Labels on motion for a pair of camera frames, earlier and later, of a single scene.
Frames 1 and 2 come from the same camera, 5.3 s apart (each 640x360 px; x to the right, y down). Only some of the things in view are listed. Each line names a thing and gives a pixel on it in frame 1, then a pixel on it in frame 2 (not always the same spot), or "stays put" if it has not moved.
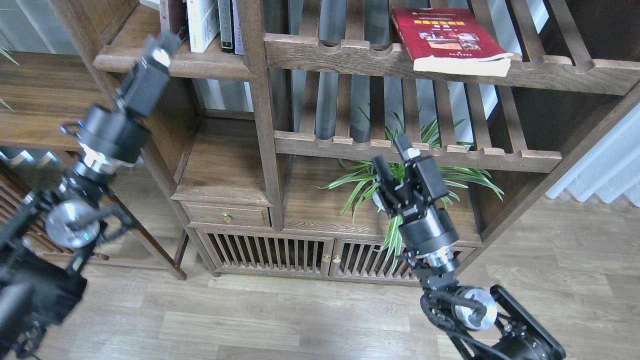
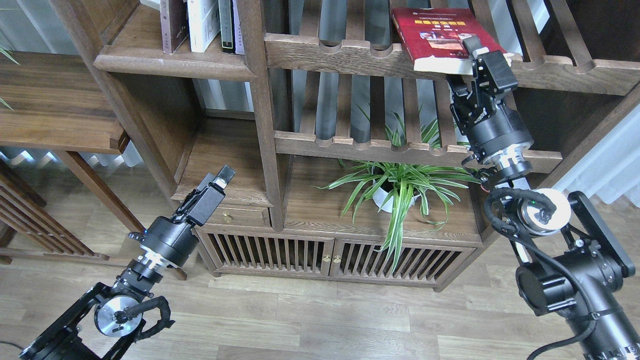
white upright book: (203, 22) stays put
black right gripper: (427, 228) -> (492, 128)
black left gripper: (108, 137) -> (174, 240)
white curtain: (610, 167) stays put
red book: (446, 40) stays put
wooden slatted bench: (13, 188) stays put
